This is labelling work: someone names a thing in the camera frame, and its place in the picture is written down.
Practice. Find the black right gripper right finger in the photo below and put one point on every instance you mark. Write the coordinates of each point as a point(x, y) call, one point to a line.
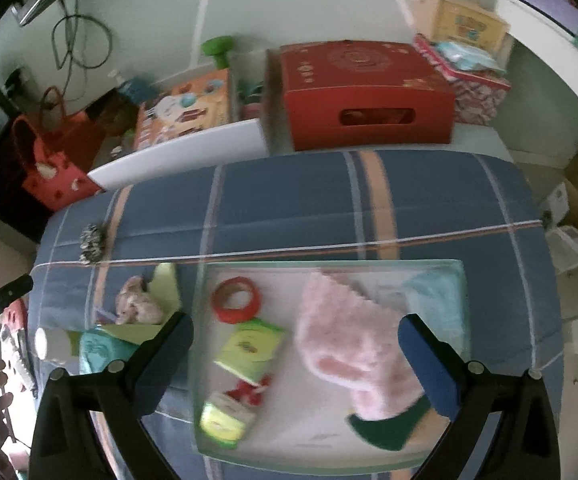
point(525, 442)

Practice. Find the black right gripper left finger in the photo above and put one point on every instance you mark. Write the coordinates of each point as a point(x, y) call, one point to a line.
point(65, 442)

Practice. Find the pink plush toy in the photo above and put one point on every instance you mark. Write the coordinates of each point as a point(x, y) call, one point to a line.
point(134, 305)

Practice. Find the light blue face mask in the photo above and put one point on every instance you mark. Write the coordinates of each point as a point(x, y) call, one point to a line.
point(434, 296)

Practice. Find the light green cloth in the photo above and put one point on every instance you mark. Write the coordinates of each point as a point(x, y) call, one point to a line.
point(163, 288)

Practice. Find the leopard print scrunchie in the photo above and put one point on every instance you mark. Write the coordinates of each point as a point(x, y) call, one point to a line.
point(92, 244)

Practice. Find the red and white stool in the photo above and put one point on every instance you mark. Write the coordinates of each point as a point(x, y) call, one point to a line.
point(13, 335)

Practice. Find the white lotion bottle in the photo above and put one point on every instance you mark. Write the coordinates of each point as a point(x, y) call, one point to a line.
point(56, 345)

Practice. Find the green and tan sponge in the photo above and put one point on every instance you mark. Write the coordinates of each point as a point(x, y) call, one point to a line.
point(419, 427)

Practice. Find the teal wet wipes pack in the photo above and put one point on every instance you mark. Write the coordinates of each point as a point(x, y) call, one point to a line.
point(98, 349)

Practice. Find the small green tissue pack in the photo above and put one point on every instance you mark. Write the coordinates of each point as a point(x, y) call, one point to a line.
point(226, 421)

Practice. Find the red felt tote bag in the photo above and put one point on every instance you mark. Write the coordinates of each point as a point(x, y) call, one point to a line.
point(57, 161)

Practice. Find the red ribbon bow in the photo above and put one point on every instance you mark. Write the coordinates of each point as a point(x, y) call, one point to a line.
point(250, 394)

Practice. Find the pink fluffy cloth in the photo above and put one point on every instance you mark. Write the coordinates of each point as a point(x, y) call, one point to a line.
point(348, 340)

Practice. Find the red tape roll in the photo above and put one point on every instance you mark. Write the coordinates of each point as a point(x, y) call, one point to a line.
point(236, 300)

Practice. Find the pale green shallow tray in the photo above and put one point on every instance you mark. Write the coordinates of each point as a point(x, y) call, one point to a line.
point(301, 427)

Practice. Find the blue plaid bed cover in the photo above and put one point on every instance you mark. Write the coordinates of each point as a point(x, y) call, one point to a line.
point(320, 206)

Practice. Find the orange picture toy box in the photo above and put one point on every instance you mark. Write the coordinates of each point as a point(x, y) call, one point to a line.
point(193, 106)

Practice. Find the white storage bin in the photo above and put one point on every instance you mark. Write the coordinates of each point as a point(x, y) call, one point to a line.
point(235, 142)

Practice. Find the red patterned box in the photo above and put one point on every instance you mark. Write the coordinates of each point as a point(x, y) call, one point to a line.
point(478, 96)

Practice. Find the green dumbbell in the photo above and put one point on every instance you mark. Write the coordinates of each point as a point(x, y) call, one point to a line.
point(218, 49)

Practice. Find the blue wipes packet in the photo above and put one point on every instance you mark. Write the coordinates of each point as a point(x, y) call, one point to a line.
point(468, 58)

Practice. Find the red cardboard box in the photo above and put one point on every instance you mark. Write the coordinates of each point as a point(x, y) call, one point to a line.
point(347, 93)

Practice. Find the beige gift bag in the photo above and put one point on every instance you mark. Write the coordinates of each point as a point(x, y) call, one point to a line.
point(464, 21)

